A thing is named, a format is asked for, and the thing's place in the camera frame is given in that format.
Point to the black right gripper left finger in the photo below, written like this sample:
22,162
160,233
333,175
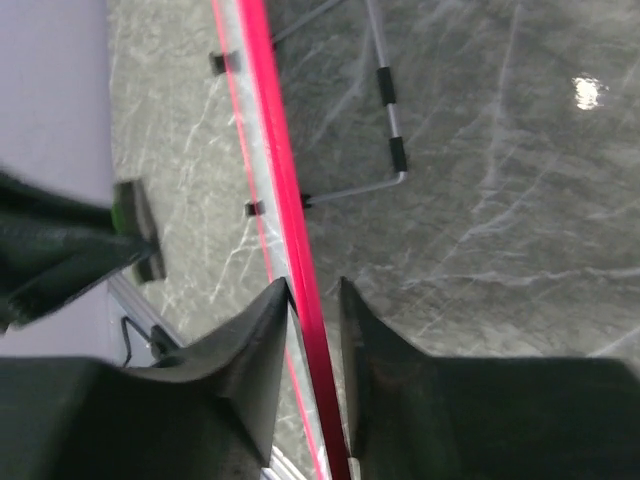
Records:
205,411

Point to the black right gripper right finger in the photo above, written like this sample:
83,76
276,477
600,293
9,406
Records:
412,415

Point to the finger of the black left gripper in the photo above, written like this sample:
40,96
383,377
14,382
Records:
54,249

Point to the green whiteboard eraser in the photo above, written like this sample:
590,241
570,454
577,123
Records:
132,215

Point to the red framed whiteboard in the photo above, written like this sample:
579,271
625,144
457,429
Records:
250,66

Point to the metal wire whiteboard stand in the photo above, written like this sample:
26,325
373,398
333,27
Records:
339,97

